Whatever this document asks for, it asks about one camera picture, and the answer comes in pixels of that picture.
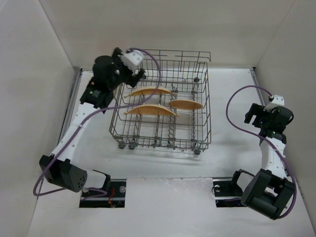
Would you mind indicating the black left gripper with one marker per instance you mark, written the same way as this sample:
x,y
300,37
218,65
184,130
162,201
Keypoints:
x,y
133,77

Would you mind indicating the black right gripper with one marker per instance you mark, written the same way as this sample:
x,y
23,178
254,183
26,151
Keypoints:
x,y
255,114

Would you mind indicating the fish-shaped woven plate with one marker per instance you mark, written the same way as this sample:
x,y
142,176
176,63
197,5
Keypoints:
x,y
149,90
151,110

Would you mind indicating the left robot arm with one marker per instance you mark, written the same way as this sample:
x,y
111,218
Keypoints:
x,y
62,167

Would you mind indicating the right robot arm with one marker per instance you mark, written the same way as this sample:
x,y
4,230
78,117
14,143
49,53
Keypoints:
x,y
270,191

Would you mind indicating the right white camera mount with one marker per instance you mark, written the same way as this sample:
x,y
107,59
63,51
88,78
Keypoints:
x,y
274,101

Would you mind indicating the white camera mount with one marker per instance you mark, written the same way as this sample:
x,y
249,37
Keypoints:
x,y
132,59
274,101

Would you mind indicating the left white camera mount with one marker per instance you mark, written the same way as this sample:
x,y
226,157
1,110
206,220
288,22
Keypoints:
x,y
132,59

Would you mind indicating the grey wire dish rack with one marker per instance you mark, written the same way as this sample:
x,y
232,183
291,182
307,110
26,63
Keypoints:
x,y
181,71

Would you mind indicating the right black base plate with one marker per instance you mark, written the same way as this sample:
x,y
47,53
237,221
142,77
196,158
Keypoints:
x,y
227,193

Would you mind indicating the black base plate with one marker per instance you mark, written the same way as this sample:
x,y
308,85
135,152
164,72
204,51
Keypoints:
x,y
115,197
227,193

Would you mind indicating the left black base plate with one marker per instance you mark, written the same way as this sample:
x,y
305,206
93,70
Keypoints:
x,y
115,197

